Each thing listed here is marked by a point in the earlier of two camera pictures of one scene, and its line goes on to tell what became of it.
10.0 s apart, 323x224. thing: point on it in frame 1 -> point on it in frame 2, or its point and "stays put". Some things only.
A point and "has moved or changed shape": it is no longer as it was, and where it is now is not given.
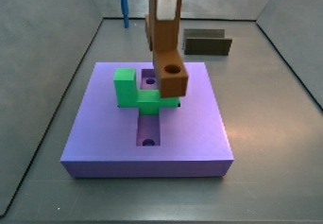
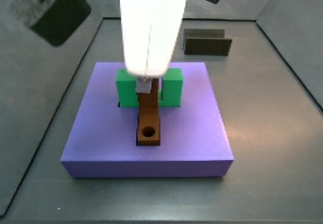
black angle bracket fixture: (203, 42) stays put
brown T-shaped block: (163, 43) has moved or changed shape
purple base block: (118, 144) stays put
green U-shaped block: (144, 98) stays put
